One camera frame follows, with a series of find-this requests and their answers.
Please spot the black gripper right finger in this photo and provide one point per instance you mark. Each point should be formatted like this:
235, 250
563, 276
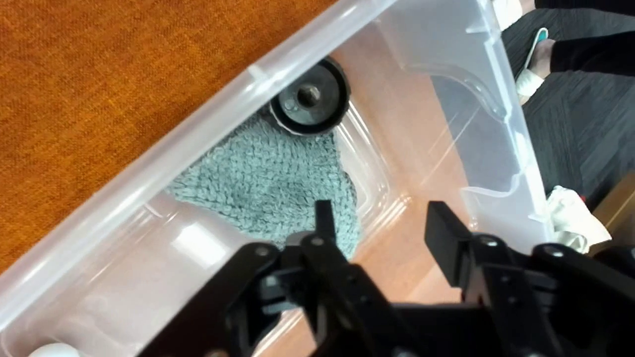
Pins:
549, 304

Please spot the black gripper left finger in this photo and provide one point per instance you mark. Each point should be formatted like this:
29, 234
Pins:
265, 304

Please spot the black round knob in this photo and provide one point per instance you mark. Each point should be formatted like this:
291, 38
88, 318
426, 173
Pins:
309, 98

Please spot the clear plastic storage box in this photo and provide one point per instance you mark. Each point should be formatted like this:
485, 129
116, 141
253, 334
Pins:
410, 131

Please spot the orange fabric sofa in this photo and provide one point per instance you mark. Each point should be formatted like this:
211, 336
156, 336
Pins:
100, 80

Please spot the white crumpled paper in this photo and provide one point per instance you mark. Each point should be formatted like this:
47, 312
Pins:
577, 219

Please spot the grey knitted cloth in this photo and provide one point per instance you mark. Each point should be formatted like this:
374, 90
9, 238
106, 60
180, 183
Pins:
265, 179

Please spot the small white round cap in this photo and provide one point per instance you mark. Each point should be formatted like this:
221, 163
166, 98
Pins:
55, 350

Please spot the white and teal object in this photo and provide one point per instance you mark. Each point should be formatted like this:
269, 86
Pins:
537, 66

